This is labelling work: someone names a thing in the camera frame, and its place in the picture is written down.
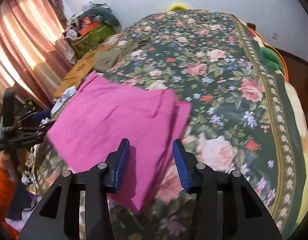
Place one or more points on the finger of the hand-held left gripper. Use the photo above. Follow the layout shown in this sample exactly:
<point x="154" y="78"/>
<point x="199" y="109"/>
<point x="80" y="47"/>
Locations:
<point x="41" y="130"/>
<point x="40" y="116"/>

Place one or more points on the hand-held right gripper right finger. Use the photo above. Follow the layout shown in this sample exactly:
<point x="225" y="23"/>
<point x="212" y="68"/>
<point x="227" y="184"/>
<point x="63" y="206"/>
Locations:
<point x="181" y="167"/>

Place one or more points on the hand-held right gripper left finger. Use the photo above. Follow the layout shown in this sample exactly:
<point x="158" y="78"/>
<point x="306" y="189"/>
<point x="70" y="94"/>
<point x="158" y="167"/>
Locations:
<point x="121" y="165"/>

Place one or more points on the pink pants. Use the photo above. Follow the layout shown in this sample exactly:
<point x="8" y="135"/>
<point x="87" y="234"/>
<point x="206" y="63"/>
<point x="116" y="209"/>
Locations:
<point x="106" y="120"/>

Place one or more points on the olive green pants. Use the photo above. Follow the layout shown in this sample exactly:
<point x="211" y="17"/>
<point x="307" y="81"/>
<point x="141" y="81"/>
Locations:
<point x="106" y="60"/>

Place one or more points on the person's left hand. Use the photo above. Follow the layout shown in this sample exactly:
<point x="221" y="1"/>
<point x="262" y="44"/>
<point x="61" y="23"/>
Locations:
<point x="5" y="165"/>

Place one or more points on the wooden lap desk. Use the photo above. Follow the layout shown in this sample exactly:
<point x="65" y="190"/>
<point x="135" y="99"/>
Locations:
<point x="79" y="67"/>

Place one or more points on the pink curtain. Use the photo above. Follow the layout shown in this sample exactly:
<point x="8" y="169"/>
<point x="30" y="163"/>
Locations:
<point x="24" y="42"/>

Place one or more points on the floral bed blanket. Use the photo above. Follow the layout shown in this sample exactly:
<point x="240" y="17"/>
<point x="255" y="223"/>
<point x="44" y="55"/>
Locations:
<point x="218" y="80"/>

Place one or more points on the orange box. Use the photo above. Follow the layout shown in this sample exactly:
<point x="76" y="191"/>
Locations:
<point x="90" y="28"/>

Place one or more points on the red striped cloth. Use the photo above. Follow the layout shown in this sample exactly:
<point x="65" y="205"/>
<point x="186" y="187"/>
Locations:
<point x="114" y="38"/>

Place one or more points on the pile of mixed clothes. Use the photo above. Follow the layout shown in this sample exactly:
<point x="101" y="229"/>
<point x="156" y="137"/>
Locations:
<point x="80" y="15"/>

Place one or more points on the grey plush pillow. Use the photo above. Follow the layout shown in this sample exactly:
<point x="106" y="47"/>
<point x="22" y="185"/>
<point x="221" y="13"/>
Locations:
<point x="109" y="17"/>

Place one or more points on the colourful fleece blanket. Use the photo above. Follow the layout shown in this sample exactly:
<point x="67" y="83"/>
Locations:
<point x="298" y="130"/>

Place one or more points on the yellow curved foam tube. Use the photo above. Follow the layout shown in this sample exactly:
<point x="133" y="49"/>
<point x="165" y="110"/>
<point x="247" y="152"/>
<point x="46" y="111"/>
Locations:
<point x="178" y="6"/>

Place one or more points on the dark wooden bed post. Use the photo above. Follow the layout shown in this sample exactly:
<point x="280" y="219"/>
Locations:
<point x="251" y="26"/>

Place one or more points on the white wall socket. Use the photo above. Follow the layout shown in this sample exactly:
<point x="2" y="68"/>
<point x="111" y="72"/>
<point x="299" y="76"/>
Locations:
<point x="275" y="35"/>

